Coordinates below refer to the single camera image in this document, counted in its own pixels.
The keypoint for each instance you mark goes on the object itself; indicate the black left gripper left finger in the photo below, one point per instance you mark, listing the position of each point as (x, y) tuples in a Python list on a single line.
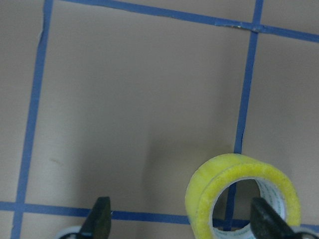
[(98, 223)]

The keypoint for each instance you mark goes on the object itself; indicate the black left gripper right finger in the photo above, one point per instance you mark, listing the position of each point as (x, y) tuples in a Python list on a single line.
[(266, 223)]

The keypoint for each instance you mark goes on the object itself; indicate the yellow packing tape roll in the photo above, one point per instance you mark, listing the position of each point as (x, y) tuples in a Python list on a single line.
[(217, 174)]

